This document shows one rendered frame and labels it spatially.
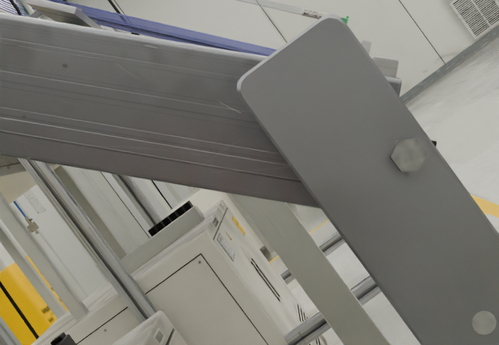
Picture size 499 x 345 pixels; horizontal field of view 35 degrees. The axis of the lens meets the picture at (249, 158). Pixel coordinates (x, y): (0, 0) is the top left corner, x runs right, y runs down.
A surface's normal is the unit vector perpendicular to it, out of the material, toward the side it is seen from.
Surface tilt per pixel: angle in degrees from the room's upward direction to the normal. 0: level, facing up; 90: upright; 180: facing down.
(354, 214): 90
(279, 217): 90
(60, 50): 90
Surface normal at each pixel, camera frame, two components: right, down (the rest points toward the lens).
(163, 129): -0.02, 0.05
